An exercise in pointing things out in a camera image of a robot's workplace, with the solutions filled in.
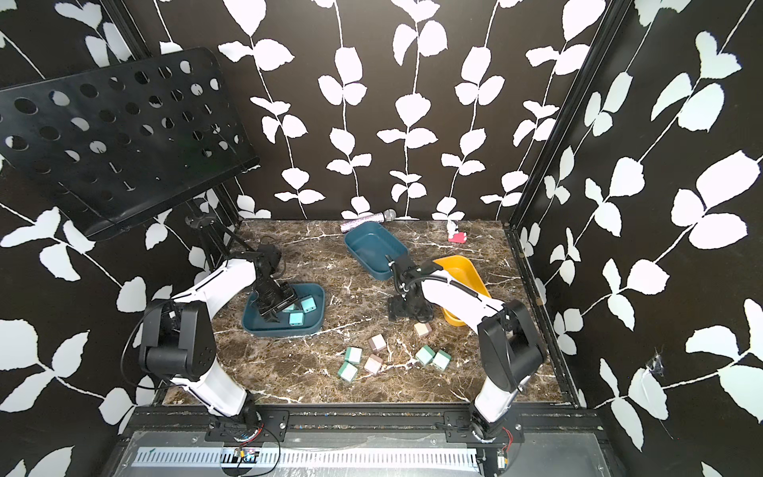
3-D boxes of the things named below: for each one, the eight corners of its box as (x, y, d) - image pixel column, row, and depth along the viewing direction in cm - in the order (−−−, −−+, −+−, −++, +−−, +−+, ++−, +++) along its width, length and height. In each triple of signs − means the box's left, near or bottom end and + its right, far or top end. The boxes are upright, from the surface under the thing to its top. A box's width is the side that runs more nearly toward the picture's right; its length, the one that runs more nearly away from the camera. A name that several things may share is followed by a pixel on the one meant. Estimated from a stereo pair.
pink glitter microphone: (343, 235, 117) (341, 229, 114) (340, 228, 119) (339, 222, 117) (396, 220, 123) (397, 214, 120) (393, 214, 125) (393, 207, 122)
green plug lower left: (337, 375, 84) (336, 373, 82) (345, 362, 86) (344, 359, 85) (351, 383, 83) (350, 381, 81) (359, 369, 85) (358, 367, 83)
